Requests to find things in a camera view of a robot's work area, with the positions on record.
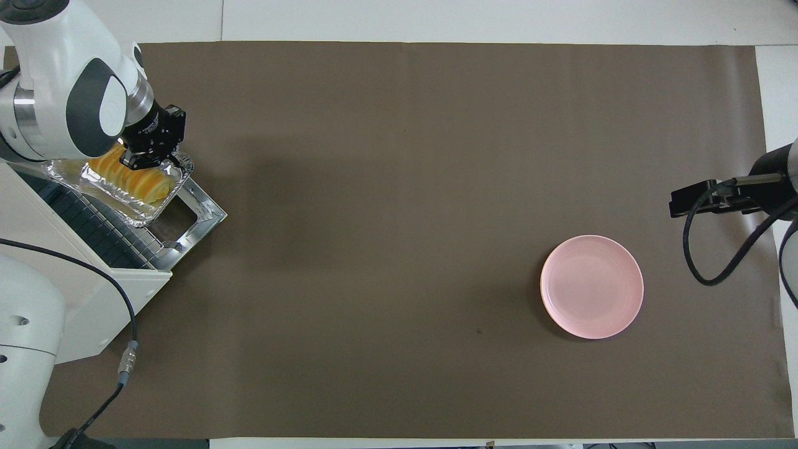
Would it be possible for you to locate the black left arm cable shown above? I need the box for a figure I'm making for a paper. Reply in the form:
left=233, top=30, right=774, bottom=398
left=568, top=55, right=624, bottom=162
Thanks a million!
left=0, top=238, right=139, bottom=449

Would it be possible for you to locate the silver aluminium foil tray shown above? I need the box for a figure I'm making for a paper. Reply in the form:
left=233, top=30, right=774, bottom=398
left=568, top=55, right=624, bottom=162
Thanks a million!
left=42, top=147, right=194, bottom=228

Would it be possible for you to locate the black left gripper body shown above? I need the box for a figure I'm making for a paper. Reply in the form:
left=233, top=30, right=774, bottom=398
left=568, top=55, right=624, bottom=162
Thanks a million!
left=128, top=103, right=186, bottom=155

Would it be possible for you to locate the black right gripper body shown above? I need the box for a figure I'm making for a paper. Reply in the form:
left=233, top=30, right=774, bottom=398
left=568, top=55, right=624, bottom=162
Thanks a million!
left=751, top=145, right=798, bottom=219

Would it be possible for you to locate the glass oven door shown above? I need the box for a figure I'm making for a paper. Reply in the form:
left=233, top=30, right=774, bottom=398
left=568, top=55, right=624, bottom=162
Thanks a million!
left=150, top=178, right=228, bottom=272

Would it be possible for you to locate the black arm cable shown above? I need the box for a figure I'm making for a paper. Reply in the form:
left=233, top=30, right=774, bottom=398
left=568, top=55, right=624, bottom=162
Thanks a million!
left=683, top=175, right=798, bottom=286
left=0, top=238, right=139, bottom=449

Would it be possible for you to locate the pink round plate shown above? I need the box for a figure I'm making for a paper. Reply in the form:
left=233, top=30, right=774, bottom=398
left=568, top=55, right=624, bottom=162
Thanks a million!
left=540, top=234, right=644, bottom=340

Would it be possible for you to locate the cream toaster oven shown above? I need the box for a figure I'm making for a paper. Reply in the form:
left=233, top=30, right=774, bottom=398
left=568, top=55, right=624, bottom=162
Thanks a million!
left=0, top=159, right=228, bottom=365

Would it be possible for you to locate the brown table mat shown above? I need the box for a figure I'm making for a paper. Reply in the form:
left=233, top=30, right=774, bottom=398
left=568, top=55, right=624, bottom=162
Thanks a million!
left=37, top=41, right=796, bottom=439

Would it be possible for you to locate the yellow sliced bread loaf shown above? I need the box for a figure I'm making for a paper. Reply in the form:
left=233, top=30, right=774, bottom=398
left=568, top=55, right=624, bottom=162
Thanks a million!
left=87, top=145, right=172, bottom=205

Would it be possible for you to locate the metal oven wire rack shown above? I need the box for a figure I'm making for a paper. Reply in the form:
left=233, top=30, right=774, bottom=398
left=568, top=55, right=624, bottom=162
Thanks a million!
left=19, top=171, right=156, bottom=269

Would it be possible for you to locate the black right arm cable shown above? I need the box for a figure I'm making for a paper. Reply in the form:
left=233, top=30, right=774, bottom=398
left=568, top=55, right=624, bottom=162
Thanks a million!
left=683, top=175, right=798, bottom=286

